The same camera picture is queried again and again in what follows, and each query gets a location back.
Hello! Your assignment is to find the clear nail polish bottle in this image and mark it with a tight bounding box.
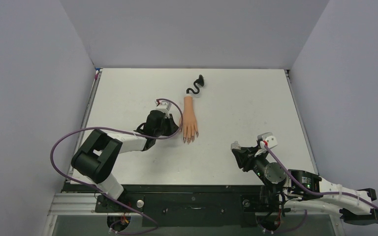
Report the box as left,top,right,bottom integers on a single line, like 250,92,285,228
230,141,241,150

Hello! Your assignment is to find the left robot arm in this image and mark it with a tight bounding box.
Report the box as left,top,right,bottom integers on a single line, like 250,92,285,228
71,110,179,211

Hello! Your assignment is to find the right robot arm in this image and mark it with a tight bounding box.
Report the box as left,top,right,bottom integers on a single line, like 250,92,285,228
231,142,378,226

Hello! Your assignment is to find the mannequin practice hand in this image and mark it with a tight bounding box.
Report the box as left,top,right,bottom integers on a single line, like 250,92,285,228
180,95,199,144

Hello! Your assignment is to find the black flexible hand stand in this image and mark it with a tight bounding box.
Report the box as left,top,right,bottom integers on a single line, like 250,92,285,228
186,74,205,95

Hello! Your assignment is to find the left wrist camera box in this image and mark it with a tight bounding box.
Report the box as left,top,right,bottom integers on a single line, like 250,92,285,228
156,100,171,117

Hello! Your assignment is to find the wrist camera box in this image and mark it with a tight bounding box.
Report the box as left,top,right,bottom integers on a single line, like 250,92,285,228
156,100,171,117
254,132,278,157

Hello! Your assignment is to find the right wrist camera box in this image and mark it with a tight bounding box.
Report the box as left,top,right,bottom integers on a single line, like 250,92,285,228
254,132,278,157

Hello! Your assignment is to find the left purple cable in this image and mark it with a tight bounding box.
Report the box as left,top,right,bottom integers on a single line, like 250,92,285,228
50,98,184,236

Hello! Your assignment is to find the purple cable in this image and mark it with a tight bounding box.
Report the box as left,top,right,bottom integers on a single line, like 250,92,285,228
257,141,378,235
50,98,184,236

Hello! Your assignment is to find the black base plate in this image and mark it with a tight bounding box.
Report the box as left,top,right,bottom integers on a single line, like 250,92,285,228
62,184,292,229

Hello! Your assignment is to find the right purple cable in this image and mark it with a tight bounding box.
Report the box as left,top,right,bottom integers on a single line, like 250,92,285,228
257,141,378,235

